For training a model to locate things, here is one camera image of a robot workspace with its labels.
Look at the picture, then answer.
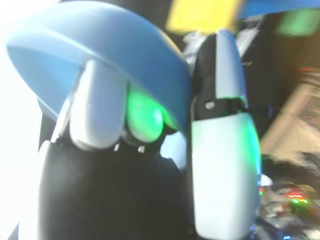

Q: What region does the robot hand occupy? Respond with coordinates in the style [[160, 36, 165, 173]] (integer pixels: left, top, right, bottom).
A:
[[37, 28, 263, 240]]

